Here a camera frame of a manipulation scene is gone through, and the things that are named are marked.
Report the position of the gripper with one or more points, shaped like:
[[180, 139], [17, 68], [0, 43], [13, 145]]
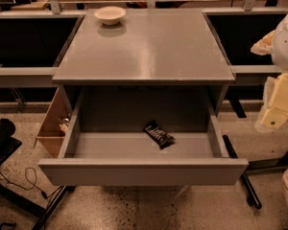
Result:
[[285, 45]]

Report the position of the black rxbar chocolate wrapper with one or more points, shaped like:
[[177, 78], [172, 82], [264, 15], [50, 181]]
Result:
[[157, 134]]

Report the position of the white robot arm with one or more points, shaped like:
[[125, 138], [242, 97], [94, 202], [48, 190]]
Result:
[[275, 44]]

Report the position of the grey counter cabinet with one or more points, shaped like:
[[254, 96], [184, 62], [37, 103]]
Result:
[[161, 65]]

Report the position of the grey open top drawer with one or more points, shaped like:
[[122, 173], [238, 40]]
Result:
[[105, 143]]

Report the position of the black stand leg right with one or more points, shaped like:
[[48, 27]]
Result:
[[252, 197]]

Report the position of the black stand leg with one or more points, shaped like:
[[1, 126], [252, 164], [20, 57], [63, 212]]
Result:
[[53, 203], [252, 197]]

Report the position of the white ceramic bowl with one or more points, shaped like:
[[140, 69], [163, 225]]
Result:
[[110, 15]]

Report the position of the black stand leg left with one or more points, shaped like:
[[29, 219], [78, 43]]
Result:
[[53, 203]]

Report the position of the black chair left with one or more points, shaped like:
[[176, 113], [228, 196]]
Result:
[[8, 144]]

